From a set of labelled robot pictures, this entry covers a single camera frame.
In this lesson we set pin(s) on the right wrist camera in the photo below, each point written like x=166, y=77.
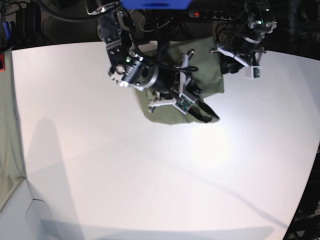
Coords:
x=184, y=104

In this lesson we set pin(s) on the blue handled tool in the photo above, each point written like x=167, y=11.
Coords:
x=7, y=31

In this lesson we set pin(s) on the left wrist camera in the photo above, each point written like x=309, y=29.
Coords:
x=253, y=72

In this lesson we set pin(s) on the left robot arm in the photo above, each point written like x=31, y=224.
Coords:
x=250, y=18

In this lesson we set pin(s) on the red clamp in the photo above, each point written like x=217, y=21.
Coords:
x=2, y=62

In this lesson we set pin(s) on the green t-shirt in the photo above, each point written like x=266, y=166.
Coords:
x=207, y=81

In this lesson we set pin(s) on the black power strip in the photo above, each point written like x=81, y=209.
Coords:
x=209, y=15

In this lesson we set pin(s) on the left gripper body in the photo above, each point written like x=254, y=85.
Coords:
x=245, y=50

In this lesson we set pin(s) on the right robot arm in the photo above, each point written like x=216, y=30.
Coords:
x=131, y=68

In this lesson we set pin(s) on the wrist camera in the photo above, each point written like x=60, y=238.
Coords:
x=184, y=104
x=253, y=72

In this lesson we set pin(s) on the grey cloth at left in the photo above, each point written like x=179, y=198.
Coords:
x=12, y=167

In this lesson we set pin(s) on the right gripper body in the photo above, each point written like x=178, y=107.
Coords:
x=167, y=87

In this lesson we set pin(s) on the blue box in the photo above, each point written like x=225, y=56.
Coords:
x=156, y=4

